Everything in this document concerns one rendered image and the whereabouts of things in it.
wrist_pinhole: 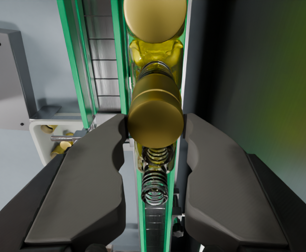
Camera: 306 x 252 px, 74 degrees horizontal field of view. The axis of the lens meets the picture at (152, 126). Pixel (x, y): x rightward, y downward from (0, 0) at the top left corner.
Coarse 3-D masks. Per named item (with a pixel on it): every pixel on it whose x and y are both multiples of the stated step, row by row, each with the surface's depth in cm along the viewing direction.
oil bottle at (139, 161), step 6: (138, 144) 26; (174, 144) 26; (138, 150) 25; (174, 150) 26; (138, 156) 26; (174, 156) 26; (138, 162) 26; (174, 162) 27; (138, 168) 27; (168, 168) 26
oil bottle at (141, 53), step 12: (132, 48) 20; (144, 48) 19; (156, 48) 19; (168, 48) 19; (180, 48) 20; (132, 60) 19; (144, 60) 19; (156, 60) 19; (168, 60) 19; (180, 60) 19; (132, 72) 20; (180, 72) 20; (132, 84) 21; (180, 84) 21
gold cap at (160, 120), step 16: (144, 80) 14; (160, 80) 13; (144, 96) 11; (160, 96) 11; (176, 96) 13; (128, 112) 12; (144, 112) 11; (160, 112) 11; (176, 112) 11; (128, 128) 12; (144, 128) 12; (160, 128) 12; (176, 128) 12; (144, 144) 12; (160, 144) 12
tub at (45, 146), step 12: (36, 120) 52; (48, 120) 52; (60, 120) 52; (72, 120) 52; (36, 132) 55; (60, 132) 62; (72, 132) 62; (36, 144) 56; (48, 144) 61; (48, 156) 61
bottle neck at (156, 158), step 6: (144, 150) 18; (150, 150) 20; (156, 150) 20; (162, 150) 20; (168, 150) 18; (144, 156) 18; (150, 156) 19; (156, 156) 20; (162, 156) 19; (168, 156) 18; (150, 162) 19; (156, 162) 19; (162, 162) 19; (168, 162) 19
